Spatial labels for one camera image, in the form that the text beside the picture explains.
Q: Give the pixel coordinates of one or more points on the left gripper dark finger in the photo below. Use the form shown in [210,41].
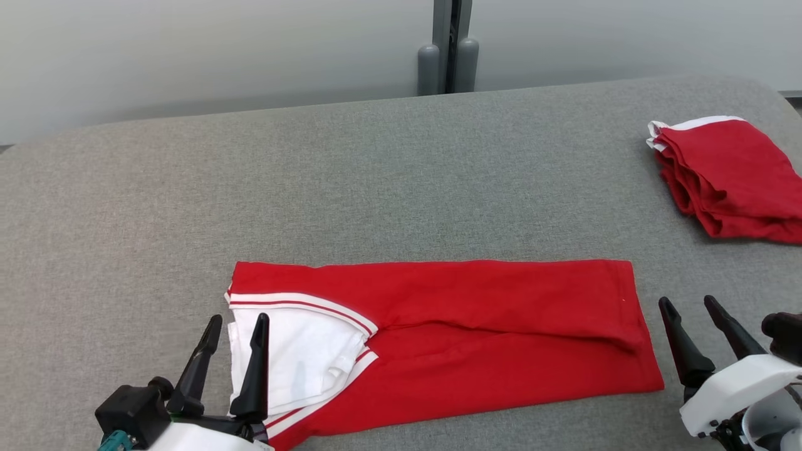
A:
[254,376]
[194,376]

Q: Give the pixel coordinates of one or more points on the teal left wrist camera plug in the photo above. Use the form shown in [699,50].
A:
[116,442]

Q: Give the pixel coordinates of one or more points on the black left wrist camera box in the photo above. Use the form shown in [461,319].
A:
[131,413]

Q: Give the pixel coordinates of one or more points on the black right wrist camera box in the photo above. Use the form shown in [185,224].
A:
[786,338]

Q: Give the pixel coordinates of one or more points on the red garment with white hem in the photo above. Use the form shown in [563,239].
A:
[733,175]

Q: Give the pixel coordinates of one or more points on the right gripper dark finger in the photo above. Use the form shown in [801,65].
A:
[733,329]
[686,351]

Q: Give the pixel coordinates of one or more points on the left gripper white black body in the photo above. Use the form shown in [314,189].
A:
[207,438]

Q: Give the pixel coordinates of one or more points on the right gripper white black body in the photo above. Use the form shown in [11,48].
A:
[739,388]

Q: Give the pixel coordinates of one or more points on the grey cylindrical post bumper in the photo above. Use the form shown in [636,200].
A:
[429,72]
[467,66]

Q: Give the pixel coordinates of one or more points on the dark grey vertical post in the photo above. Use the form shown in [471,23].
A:
[452,25]

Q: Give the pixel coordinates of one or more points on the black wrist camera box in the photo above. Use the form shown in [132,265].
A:
[786,338]
[131,413]

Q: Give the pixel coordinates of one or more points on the red garment with white sleeves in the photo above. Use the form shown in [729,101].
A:
[489,351]

